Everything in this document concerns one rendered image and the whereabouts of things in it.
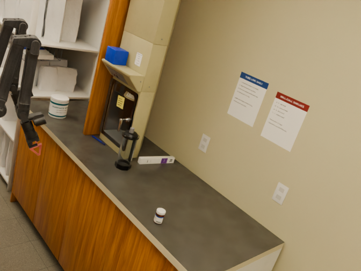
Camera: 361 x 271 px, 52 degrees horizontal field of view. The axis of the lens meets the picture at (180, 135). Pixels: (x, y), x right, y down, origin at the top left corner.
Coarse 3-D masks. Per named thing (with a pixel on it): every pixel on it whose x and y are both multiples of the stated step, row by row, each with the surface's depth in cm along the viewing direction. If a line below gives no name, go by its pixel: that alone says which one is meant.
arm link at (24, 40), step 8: (16, 40) 177; (24, 40) 178; (32, 40) 180; (16, 48) 179; (8, 56) 180; (16, 56) 181; (8, 64) 181; (16, 64) 183; (8, 72) 182; (0, 80) 184; (8, 80) 184; (0, 88) 184; (8, 88) 186; (0, 96) 185; (0, 104) 185; (0, 112) 187
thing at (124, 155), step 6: (132, 138) 220; (120, 144) 226; (126, 144) 223; (132, 144) 223; (120, 150) 226; (126, 150) 224; (132, 150) 225; (120, 156) 226; (126, 156) 225; (132, 156) 229; (120, 162) 227; (126, 162) 227
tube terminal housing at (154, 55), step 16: (128, 32) 233; (128, 48) 234; (144, 48) 223; (160, 48) 222; (128, 64) 235; (144, 64) 224; (160, 64) 227; (144, 80) 225; (144, 96) 230; (144, 112) 237; (144, 128) 243; (112, 144) 252
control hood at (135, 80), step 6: (102, 60) 236; (108, 66) 235; (114, 66) 226; (120, 66) 230; (126, 66) 235; (120, 72) 223; (126, 72) 220; (132, 72) 224; (126, 78) 222; (132, 78) 218; (138, 78) 221; (132, 84) 223; (138, 84) 223; (138, 90) 225
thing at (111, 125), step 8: (112, 88) 247; (120, 88) 240; (128, 88) 234; (112, 96) 247; (128, 96) 234; (136, 96) 228; (112, 104) 247; (128, 104) 235; (112, 112) 248; (120, 112) 241; (128, 112) 235; (104, 120) 255; (112, 120) 248; (128, 120) 235; (104, 128) 256; (112, 128) 249; (128, 128) 236; (112, 136) 249; (120, 136) 242
